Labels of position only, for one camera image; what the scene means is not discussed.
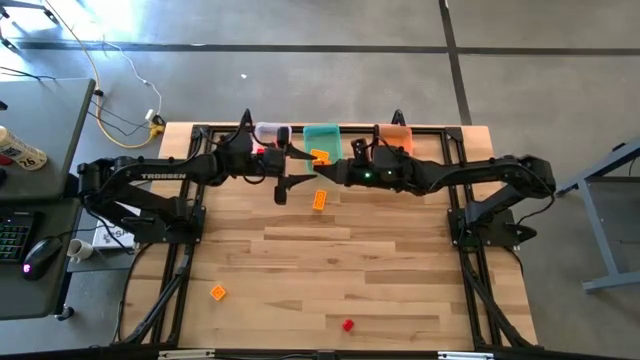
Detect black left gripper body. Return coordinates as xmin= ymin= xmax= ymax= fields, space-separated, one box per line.
xmin=259 ymin=126 xmax=293 ymax=207

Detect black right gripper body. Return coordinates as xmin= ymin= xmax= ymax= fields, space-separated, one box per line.
xmin=336 ymin=158 xmax=382 ymax=188

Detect teal plastic bin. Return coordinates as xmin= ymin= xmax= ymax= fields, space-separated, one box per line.
xmin=302 ymin=123 xmax=345 ymax=176

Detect clear plastic bin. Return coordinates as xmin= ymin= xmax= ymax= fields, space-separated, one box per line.
xmin=251 ymin=121 xmax=294 ymax=157

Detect orange plastic bin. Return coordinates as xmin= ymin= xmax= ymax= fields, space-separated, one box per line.
xmin=377 ymin=123 xmax=415 ymax=156

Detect white printed box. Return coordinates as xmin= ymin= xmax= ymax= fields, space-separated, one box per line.
xmin=92 ymin=202 xmax=137 ymax=250

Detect silver metal plate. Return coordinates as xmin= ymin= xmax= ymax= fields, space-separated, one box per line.
xmin=157 ymin=349 xmax=216 ymax=360
xmin=437 ymin=351 xmax=495 ymax=360

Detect white cup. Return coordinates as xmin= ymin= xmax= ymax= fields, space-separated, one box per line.
xmin=66 ymin=238 xmax=95 ymax=264

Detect grey desk top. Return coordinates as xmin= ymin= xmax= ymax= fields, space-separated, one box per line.
xmin=0 ymin=77 xmax=97 ymax=202

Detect black computer mouse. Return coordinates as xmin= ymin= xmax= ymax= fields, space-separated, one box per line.
xmin=20 ymin=236 xmax=65 ymax=281

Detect white labelled bottle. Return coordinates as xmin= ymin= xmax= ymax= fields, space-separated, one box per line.
xmin=0 ymin=124 xmax=49 ymax=172

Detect black stand legs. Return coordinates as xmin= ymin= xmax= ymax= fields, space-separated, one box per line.
xmin=0 ymin=0 xmax=61 ymax=54

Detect backlit black keyboard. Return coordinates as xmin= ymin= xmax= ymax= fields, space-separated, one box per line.
xmin=0 ymin=209 xmax=36 ymax=264

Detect dark desk top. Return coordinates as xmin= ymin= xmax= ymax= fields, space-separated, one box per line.
xmin=0 ymin=197 xmax=84 ymax=321

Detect yellow floor cable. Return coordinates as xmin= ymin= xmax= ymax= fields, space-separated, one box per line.
xmin=42 ymin=0 xmax=166 ymax=150

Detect black floor cable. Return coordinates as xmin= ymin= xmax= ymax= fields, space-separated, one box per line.
xmin=85 ymin=98 xmax=153 ymax=138

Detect white floor cable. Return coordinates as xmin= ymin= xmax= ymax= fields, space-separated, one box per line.
xmin=99 ymin=39 xmax=164 ymax=119

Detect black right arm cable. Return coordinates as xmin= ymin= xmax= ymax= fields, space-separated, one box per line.
xmin=514 ymin=192 xmax=557 ymax=229

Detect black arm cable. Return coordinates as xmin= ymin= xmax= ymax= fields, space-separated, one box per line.
xmin=514 ymin=192 xmax=557 ymax=229
xmin=113 ymin=242 xmax=151 ymax=344

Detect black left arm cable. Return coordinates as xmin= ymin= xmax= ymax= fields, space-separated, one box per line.
xmin=113 ymin=242 xmax=151 ymax=344

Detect grey metal table frame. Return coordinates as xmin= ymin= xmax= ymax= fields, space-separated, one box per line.
xmin=549 ymin=139 xmax=640 ymax=294

